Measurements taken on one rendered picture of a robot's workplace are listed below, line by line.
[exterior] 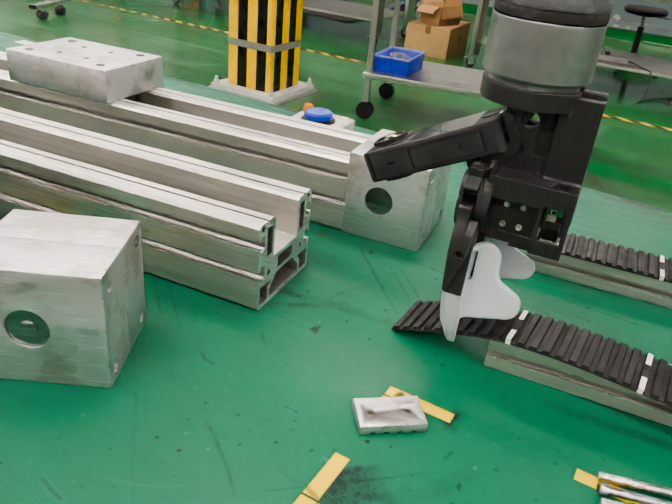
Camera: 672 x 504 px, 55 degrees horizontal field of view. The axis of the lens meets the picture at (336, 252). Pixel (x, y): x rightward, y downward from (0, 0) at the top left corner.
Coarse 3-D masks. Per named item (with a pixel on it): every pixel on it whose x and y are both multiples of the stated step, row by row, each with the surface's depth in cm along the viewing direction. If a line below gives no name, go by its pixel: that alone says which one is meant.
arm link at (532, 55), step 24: (504, 24) 42; (528, 24) 41; (552, 24) 48; (504, 48) 42; (528, 48) 41; (552, 48) 41; (576, 48) 41; (600, 48) 43; (504, 72) 43; (528, 72) 42; (552, 72) 42; (576, 72) 42
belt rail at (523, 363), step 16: (496, 352) 54; (512, 352) 53; (528, 352) 52; (496, 368) 54; (512, 368) 53; (528, 368) 53; (544, 368) 53; (560, 368) 52; (576, 368) 51; (544, 384) 53; (560, 384) 52; (576, 384) 52; (592, 384) 52; (608, 384) 50; (592, 400) 52; (608, 400) 51; (624, 400) 50; (640, 400) 51; (640, 416) 50; (656, 416) 50
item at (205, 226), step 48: (0, 144) 65; (48, 144) 71; (96, 144) 68; (0, 192) 68; (48, 192) 63; (96, 192) 60; (144, 192) 58; (192, 192) 65; (240, 192) 63; (288, 192) 61; (144, 240) 62; (192, 240) 58; (240, 240) 57; (288, 240) 61; (240, 288) 58
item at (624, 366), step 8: (624, 344) 52; (616, 352) 51; (624, 352) 51; (632, 352) 51; (640, 352) 51; (616, 360) 50; (624, 360) 50; (632, 360) 50; (640, 360) 51; (608, 368) 49; (616, 368) 49; (624, 368) 50; (632, 368) 49; (608, 376) 48; (616, 376) 48; (624, 376) 49; (632, 376) 48; (624, 384) 48; (632, 384) 48
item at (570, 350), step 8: (568, 328) 54; (576, 328) 53; (584, 328) 53; (568, 336) 52; (576, 336) 53; (584, 336) 52; (560, 344) 52; (568, 344) 51; (576, 344) 51; (584, 344) 51; (560, 352) 50; (568, 352) 51; (576, 352) 50; (560, 360) 50; (568, 360) 50; (576, 360) 49
